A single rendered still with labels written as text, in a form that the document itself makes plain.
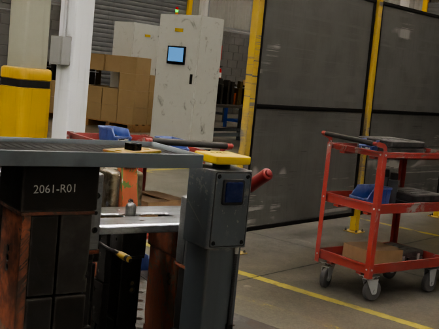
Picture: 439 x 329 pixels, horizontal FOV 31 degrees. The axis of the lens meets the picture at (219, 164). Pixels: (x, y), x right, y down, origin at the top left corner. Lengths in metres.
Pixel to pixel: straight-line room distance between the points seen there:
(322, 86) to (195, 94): 5.26
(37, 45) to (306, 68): 3.34
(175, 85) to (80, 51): 6.44
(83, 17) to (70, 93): 0.50
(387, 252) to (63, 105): 2.24
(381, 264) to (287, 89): 1.72
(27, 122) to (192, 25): 3.86
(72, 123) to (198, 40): 6.30
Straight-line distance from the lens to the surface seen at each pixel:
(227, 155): 1.13
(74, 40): 5.27
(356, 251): 4.97
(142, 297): 2.04
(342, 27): 6.56
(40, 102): 8.52
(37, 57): 8.52
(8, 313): 1.05
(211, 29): 11.62
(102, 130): 3.98
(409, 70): 7.60
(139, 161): 1.01
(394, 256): 5.04
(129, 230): 1.38
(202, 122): 11.63
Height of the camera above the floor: 1.28
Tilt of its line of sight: 7 degrees down
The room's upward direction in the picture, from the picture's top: 6 degrees clockwise
